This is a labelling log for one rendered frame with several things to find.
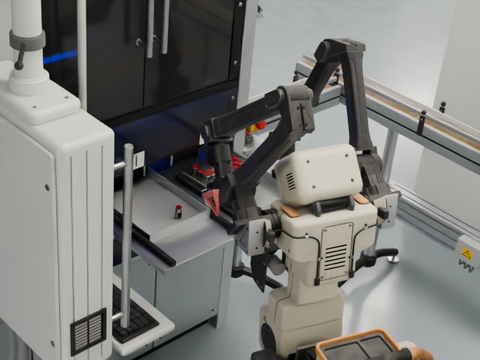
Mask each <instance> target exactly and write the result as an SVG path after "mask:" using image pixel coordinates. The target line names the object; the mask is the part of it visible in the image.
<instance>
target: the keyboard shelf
mask: <svg viewBox="0 0 480 360"><path fill-rule="evenodd" d="M113 284H115V285H116V286H117V287H118V288H120V289H121V279H120V278H119V277H118V276H117V275H116V274H114V273H113ZM130 298H131V299H132V300H134V301H135V302H136V303H137V304H138V305H139V306H140V307H141V308H143V309H144V310H145V311H146V312H148V313H149V314H150V315H151V316H152V317H154V318H155V319H156V320H157V321H158V322H159V325H158V326H157V327H155V328H153V329H151V330H149V331H147V332H145V333H143V334H141V335H140V336H138V337H136V338H134V339H132V340H130V341H128V342H126V343H124V344H121V343H120V342H119V341H118V340H117V339H116V338H115V337H114V336H112V347H113V348H114V349H115V350H117V351H118V352H119V353H120V354H121V355H122V356H126V355H127V354H130V353H131V352H133V351H135V350H137V349H139V348H141V347H143V346H145V345H147V344H148V343H150V342H152V341H154V340H156V339H158V338H160V337H161V336H163V335H165V334H167V333H169V332H171V331H173V330H174V323H173V322H171V321H170V320H169V319H168V318H166V317H165V316H164V315H163V314H162V313H161V312H160V311H158V310H157V309H156V308H154V307H153V306H152V305H151V304H150V303H149V302H148V301H147V300H145V299H144V298H143V297H142V296H140V295H139V294H138V293H136V292H135V291H134V290H133V289H132V288H131V287H130Z"/></svg>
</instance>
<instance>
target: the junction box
mask: <svg viewBox="0 0 480 360"><path fill-rule="evenodd" d="M454 256H456V257H457V258H459V259H461V260H462V261H464V262H466V263H467V264H469V265H471V266H472V267H474V268H475V269H478V268H479V267H480V243H479V242H477V241H475V240H474V239H472V238H470V237H469V236H467V235H465V234H464V235H463V236H460V237H459V238H458V240H457V243H456V248H455V251H454Z"/></svg>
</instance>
